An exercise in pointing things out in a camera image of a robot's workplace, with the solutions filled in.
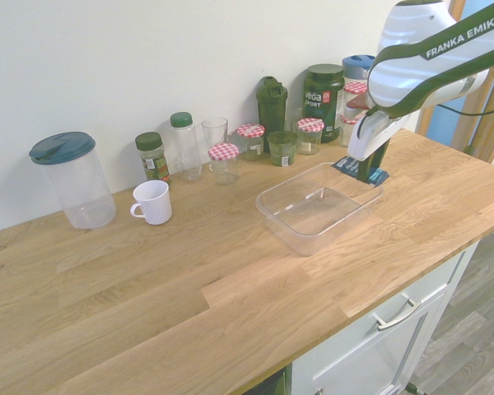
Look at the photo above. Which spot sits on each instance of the white ceramic mug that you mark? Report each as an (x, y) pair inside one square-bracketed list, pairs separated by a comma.
[(154, 203)]

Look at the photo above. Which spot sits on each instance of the silver cabinet knob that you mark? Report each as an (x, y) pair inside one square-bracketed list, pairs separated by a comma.
[(318, 391)]

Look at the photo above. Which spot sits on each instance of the large jar red checked lid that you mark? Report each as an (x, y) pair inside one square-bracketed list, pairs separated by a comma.
[(354, 88)]

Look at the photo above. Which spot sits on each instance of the tall clear drinking glass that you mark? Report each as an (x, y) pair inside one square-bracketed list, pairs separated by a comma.
[(214, 131)]

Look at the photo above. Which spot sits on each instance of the clear bottle with green lid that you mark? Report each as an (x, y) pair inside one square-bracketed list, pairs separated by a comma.
[(185, 148)]

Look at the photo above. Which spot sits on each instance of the glass jar red checked lid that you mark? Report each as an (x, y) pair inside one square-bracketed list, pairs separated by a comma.
[(346, 131), (223, 152), (250, 131), (310, 125)]

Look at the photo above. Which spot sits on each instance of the clear plastic container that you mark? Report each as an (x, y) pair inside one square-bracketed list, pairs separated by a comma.
[(308, 214)]

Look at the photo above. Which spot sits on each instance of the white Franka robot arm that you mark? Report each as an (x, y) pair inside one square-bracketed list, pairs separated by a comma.
[(416, 82)]

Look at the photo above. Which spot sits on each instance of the translucent pitcher with blue lid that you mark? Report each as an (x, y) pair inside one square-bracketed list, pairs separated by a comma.
[(82, 185), (356, 66)]

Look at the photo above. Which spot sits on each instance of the spice jar with dark lid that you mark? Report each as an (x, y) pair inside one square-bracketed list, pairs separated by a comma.
[(152, 160)]

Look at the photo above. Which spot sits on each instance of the dark blue protein bar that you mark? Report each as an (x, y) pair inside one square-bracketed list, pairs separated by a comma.
[(379, 177)]

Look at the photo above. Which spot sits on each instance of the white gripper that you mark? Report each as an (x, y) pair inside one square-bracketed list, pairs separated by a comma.
[(372, 133)]

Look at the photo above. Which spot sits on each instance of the black shaker bottle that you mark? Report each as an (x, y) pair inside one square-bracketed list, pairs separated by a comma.
[(271, 111)]

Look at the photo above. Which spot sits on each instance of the dark green protein powder tub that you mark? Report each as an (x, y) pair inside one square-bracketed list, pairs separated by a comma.
[(323, 103)]

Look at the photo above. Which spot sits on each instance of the white base cabinet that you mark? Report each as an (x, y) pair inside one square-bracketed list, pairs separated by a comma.
[(354, 358)]

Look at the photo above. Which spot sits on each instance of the green foil-lidded cup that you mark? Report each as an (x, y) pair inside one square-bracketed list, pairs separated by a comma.
[(282, 150)]

